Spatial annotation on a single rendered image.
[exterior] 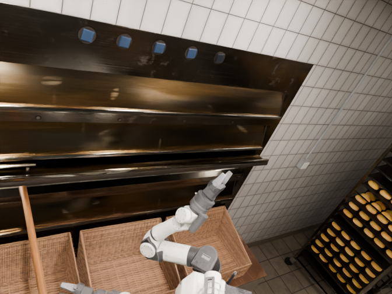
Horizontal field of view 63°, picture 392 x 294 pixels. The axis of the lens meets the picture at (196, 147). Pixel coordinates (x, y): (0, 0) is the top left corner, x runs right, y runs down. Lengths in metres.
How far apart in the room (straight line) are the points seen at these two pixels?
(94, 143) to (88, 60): 0.44
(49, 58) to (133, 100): 0.41
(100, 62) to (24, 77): 0.29
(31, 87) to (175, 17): 0.64
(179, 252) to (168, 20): 1.02
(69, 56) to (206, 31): 0.61
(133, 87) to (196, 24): 0.40
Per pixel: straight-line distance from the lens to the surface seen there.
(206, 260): 1.47
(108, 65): 1.43
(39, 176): 1.53
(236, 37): 1.65
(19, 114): 1.49
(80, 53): 1.38
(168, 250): 1.53
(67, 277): 2.23
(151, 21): 1.41
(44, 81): 1.42
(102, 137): 1.64
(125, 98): 1.53
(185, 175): 2.16
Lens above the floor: 2.50
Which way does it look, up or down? 32 degrees down
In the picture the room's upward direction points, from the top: 24 degrees clockwise
